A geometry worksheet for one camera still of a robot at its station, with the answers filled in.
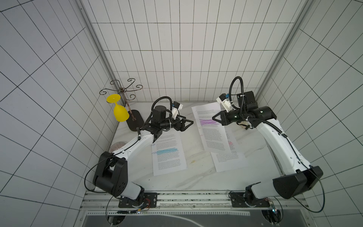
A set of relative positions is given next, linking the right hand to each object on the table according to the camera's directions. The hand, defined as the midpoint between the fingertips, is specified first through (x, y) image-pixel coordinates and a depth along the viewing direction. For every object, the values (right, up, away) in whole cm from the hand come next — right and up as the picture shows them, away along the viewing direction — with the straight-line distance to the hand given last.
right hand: (214, 114), depth 73 cm
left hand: (-14, -4, +6) cm, 16 cm away
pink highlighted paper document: (+18, -29, +15) cm, 37 cm away
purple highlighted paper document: (0, -11, +3) cm, 11 cm away
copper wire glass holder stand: (-53, -6, +34) cm, 63 cm away
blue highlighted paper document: (-27, -26, +17) cm, 41 cm away
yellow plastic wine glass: (-55, +1, +12) cm, 57 cm away
